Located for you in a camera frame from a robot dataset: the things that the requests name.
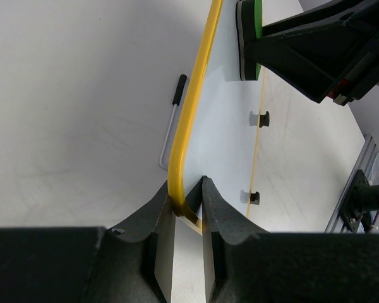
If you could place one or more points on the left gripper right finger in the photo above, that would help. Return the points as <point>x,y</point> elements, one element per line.
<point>244,263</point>

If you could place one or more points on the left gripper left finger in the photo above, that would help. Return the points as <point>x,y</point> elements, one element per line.
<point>129,262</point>

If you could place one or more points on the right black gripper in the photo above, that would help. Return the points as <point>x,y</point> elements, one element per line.
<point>329,51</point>

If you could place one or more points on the green whiteboard eraser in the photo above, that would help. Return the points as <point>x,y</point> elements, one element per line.
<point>249,28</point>

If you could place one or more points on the gold framed whiteboard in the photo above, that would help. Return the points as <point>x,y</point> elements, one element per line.
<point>218,134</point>

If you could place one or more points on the left black stand foot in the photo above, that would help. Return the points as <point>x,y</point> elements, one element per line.
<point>255,198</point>

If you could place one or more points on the black stand foot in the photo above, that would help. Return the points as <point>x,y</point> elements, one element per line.
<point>255,198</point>
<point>264,120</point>

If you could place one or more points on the right black stand foot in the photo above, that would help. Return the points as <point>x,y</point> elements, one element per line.
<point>264,120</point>

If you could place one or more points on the aluminium mounting rail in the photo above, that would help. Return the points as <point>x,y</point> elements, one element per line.
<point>368,162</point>

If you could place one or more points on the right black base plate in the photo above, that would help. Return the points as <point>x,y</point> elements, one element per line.
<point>351,210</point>

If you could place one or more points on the white wire stand leg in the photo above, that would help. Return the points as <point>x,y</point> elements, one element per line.
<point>171,127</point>

